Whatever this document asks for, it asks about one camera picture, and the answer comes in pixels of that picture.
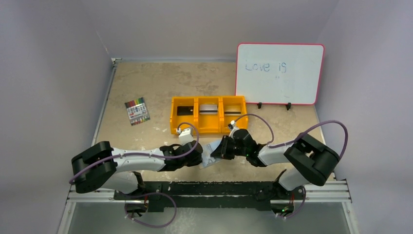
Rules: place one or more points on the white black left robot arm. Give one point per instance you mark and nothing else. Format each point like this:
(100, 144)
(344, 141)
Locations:
(104, 166)

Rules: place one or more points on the beige leather card holder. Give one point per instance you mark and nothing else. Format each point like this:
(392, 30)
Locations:
(208, 149)

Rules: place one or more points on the black front table rail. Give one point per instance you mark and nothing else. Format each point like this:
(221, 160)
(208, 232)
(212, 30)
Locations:
(155, 196)

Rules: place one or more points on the gold magnetic stripe card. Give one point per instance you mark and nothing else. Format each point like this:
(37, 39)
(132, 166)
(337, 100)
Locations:
(232, 110)

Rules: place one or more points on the marker pen pack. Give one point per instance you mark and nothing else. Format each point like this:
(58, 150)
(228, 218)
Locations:
(137, 111)

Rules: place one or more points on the pink-framed whiteboard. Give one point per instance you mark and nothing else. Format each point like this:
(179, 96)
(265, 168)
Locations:
(279, 73)

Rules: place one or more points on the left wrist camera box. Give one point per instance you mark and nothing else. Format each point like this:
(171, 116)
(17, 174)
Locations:
(185, 135)

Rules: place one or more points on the black magnetic stripe card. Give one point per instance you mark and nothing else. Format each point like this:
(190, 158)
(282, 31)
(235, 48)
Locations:
(185, 110)

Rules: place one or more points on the silver magnetic stripe card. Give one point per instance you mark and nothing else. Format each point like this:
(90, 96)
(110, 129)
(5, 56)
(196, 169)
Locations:
(208, 109)

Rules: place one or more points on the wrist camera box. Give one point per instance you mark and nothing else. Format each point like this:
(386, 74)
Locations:
(232, 126)
(185, 135)

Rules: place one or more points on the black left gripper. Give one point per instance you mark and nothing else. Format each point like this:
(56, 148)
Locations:
(196, 161)

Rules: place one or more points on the right aluminium frame rail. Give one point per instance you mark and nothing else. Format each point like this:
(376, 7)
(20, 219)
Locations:
(332, 191)

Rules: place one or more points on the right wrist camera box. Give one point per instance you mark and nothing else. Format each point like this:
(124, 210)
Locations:
(232, 126)

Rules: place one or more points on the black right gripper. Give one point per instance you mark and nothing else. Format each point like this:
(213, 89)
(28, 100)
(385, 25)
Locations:
(226, 147)

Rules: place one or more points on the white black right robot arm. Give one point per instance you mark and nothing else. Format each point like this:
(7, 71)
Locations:
(312, 161)

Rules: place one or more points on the yellow three-compartment bin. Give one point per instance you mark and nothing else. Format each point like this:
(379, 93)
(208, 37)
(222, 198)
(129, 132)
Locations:
(205, 124)

